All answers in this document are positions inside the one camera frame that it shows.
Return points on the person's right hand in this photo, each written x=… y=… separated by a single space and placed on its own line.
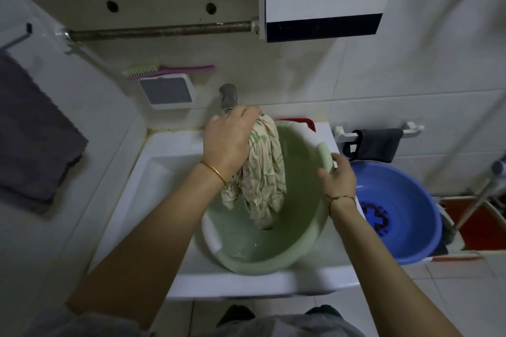
x=340 y=182

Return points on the person's left hand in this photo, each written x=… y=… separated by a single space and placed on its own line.
x=229 y=139

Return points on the light green plastic basin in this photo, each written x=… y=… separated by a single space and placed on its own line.
x=300 y=190

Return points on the metal faucet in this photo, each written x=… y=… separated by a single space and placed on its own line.
x=228 y=96

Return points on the cream leaf-patterned clothes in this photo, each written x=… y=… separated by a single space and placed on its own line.
x=265 y=175

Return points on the red soap dish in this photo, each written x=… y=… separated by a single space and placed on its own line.
x=294 y=120

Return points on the person's left forearm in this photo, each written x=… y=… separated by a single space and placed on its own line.
x=142 y=246

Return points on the person's right forearm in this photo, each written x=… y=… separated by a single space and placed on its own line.
x=387 y=269

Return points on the person's grey patterned shirt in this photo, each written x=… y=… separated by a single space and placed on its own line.
x=257 y=327

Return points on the person's dark shorts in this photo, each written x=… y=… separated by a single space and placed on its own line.
x=237 y=315

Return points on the gold bangle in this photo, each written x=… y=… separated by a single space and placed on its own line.
x=213 y=171

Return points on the dark grey cloth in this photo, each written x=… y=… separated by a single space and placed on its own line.
x=375 y=145

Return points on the blue plastic basin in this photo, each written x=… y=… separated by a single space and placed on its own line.
x=399 y=206

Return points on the green and pink scrub brush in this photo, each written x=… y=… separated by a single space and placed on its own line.
x=174 y=70

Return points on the white ceramic sink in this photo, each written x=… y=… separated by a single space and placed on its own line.
x=150 y=190

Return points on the rusty metal towel bar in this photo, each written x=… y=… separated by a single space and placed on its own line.
x=158 y=30

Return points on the red bucket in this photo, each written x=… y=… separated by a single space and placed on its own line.
x=480 y=230

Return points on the dark purple towel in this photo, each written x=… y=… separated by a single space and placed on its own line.
x=31 y=143

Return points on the white wall box grey ribbed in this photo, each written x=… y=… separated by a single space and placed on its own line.
x=168 y=91

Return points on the white wall towel rack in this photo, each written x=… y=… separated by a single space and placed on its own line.
x=413 y=127

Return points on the metal towel rail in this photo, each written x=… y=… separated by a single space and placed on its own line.
x=17 y=38

